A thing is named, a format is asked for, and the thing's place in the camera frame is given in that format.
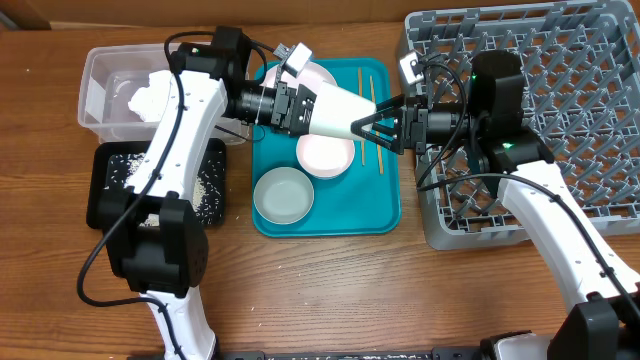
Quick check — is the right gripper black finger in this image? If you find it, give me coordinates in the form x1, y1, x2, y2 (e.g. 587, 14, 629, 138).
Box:
350, 114, 403, 153
375, 94, 405, 118

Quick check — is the white cup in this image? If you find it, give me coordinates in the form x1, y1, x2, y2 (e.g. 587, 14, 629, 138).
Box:
308, 82, 376, 140

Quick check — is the pink round plate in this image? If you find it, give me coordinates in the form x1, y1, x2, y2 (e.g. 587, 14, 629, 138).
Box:
261, 62, 337, 93

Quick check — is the wooden chopstick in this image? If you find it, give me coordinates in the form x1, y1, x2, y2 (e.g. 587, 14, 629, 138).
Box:
369, 75, 384, 175
356, 67, 367, 167

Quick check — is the pink bowl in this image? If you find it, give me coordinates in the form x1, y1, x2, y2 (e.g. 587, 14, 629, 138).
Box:
296, 135, 355, 179

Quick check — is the grey small bowl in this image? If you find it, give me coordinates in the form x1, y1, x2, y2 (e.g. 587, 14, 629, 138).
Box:
253, 167, 315, 225

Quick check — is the white napkin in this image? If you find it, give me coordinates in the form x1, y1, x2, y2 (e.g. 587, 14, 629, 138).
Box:
128, 70, 173, 123

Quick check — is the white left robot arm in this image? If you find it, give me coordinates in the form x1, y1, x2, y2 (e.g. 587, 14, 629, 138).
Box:
76, 26, 317, 359

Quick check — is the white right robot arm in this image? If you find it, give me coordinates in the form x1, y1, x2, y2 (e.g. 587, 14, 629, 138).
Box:
351, 50, 639, 359

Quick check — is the grey dishwasher rack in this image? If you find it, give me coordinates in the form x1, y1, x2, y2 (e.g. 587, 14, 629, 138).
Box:
398, 1, 639, 250

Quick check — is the pile of rice grains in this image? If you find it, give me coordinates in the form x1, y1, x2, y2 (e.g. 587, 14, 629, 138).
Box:
104, 149, 226, 226

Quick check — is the clear plastic bin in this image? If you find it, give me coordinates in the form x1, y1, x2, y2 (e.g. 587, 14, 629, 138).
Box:
77, 42, 251, 146

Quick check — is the black plastic tray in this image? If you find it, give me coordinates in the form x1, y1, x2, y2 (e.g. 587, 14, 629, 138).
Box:
86, 138, 226, 229

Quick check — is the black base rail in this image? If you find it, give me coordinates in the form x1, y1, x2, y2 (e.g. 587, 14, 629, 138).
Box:
127, 329, 551, 360

